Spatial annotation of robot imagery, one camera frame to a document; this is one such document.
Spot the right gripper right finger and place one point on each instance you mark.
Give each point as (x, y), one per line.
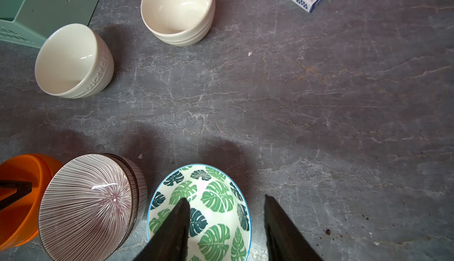
(284, 240)

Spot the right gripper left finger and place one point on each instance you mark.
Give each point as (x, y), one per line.
(170, 243)

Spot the orange bowl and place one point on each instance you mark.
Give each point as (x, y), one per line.
(24, 180)

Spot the green leaf bowl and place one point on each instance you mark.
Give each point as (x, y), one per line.
(220, 222)

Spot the cream bowl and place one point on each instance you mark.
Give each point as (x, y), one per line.
(73, 63)
(178, 22)

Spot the purple striped bowl centre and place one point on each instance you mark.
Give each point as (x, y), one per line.
(91, 206)

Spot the green plastic file organizer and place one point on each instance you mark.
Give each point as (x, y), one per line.
(31, 22)

